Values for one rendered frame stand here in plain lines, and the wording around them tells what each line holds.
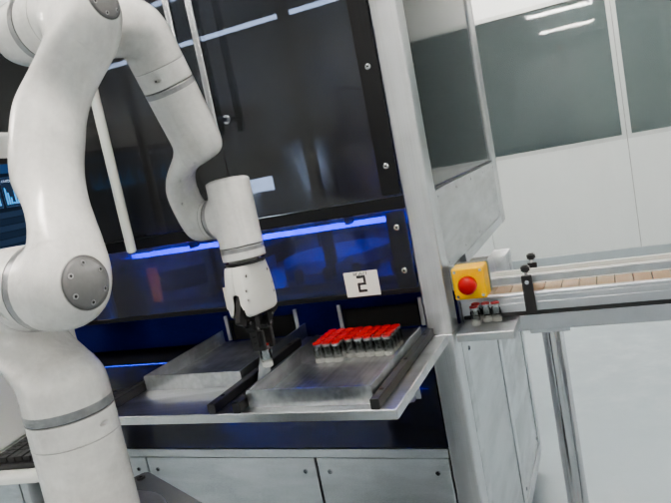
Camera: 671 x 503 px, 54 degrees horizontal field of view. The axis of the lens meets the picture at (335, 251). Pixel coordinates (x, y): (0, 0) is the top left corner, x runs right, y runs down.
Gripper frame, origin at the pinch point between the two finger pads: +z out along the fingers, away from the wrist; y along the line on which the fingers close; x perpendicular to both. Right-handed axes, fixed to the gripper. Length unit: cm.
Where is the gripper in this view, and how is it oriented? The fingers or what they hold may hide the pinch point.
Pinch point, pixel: (262, 338)
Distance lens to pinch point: 128.7
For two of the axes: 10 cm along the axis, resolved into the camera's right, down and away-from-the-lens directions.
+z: 2.1, 9.7, 1.0
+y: -4.9, 1.9, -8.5
